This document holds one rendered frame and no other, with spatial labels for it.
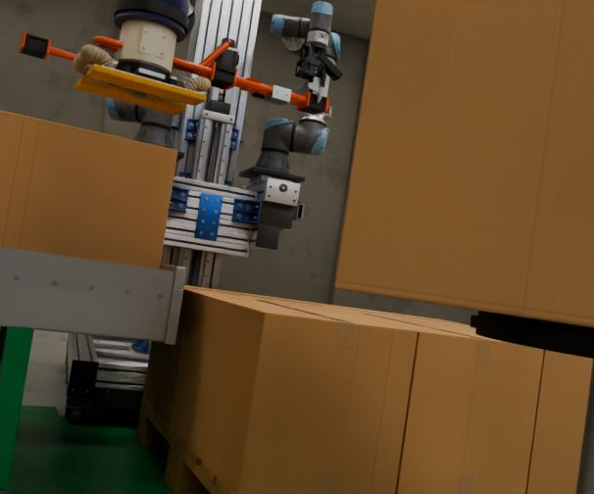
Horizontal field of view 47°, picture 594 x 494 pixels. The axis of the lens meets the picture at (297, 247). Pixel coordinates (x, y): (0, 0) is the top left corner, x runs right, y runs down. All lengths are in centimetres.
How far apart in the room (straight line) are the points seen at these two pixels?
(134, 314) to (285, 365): 51
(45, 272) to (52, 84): 688
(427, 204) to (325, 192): 835
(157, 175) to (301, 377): 81
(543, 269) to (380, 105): 23
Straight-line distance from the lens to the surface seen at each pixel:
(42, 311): 181
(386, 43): 74
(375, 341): 158
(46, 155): 197
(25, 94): 858
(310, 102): 239
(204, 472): 174
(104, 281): 181
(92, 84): 223
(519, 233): 68
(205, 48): 299
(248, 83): 230
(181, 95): 210
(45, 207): 196
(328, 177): 907
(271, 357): 147
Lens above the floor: 62
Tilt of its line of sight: 3 degrees up
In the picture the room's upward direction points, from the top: 8 degrees clockwise
